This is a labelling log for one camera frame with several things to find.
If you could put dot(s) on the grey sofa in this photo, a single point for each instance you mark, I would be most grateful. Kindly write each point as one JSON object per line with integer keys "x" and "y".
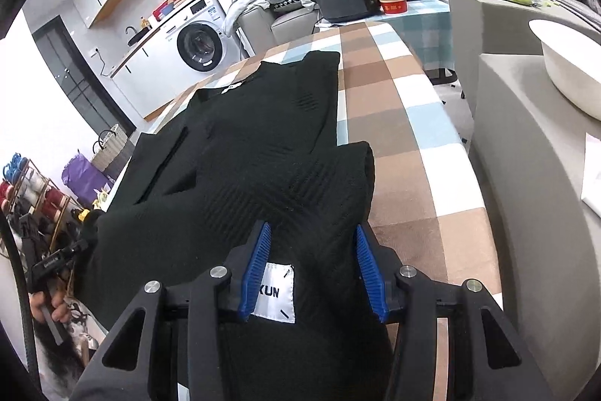
{"x": 286, "y": 27}

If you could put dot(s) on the white basin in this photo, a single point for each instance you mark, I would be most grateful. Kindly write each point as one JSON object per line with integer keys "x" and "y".
{"x": 570, "y": 67}

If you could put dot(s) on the light blue blanket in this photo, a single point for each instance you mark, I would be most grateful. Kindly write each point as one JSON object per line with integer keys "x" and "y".
{"x": 249, "y": 4}

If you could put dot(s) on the black faucet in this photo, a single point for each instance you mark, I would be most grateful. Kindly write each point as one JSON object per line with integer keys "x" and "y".
{"x": 130, "y": 33}

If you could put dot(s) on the metal shoe rack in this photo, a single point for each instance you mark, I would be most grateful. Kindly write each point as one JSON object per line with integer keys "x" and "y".
{"x": 33, "y": 194}

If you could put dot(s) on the dark glass door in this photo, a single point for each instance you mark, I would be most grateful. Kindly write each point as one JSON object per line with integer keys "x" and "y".
{"x": 80, "y": 77}

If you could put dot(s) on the person's left hand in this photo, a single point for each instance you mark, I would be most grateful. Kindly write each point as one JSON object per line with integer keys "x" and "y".
{"x": 58, "y": 304}

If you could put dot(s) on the woven laundry basket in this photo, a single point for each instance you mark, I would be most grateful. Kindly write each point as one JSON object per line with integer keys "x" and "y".
{"x": 110, "y": 147}

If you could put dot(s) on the red box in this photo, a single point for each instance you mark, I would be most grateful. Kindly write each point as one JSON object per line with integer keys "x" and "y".
{"x": 166, "y": 8}

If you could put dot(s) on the person's dark hair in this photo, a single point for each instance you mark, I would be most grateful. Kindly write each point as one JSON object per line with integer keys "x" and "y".
{"x": 61, "y": 358}

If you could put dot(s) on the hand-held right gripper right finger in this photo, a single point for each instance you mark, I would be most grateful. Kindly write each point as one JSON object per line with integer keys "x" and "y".
{"x": 371, "y": 274}

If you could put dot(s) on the teal checked cloth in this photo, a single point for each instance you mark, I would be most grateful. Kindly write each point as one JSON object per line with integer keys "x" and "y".
{"x": 422, "y": 34}

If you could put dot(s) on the black table base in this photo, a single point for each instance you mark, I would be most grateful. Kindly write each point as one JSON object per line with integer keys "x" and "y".
{"x": 441, "y": 77}

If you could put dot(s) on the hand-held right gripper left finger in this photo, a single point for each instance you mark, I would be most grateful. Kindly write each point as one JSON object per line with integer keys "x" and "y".
{"x": 256, "y": 274}

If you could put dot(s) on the purple bag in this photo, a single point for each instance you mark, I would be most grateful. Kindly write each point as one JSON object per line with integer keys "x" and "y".
{"x": 84, "y": 180}

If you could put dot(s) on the grey cabinet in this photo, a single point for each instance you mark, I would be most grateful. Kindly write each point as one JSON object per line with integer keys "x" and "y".
{"x": 493, "y": 30}

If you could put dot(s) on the grey ottoman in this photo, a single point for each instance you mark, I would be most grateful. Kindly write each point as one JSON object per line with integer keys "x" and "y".
{"x": 526, "y": 194}

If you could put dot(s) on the houndstooth cushion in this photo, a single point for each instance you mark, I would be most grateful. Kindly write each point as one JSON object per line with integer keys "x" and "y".
{"x": 289, "y": 0}

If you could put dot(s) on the checked tablecloth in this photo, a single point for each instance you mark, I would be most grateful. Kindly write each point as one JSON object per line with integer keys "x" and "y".
{"x": 413, "y": 147}

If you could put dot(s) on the black knit sweater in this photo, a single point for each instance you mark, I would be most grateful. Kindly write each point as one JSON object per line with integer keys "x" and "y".
{"x": 281, "y": 175}

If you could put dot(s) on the yellow bottle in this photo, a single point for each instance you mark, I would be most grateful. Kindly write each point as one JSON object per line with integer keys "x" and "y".
{"x": 145, "y": 24}

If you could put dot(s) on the white paper sheet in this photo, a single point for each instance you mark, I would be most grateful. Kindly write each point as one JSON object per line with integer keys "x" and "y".
{"x": 592, "y": 175}

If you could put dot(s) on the red instant noodle cup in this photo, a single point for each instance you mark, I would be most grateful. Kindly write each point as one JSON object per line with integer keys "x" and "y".
{"x": 393, "y": 7}

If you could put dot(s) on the white washing machine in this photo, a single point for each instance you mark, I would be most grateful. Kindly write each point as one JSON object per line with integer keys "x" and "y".
{"x": 199, "y": 46}

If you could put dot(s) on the white kitchen base cabinet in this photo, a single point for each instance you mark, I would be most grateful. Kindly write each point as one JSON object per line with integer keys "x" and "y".
{"x": 150, "y": 72}

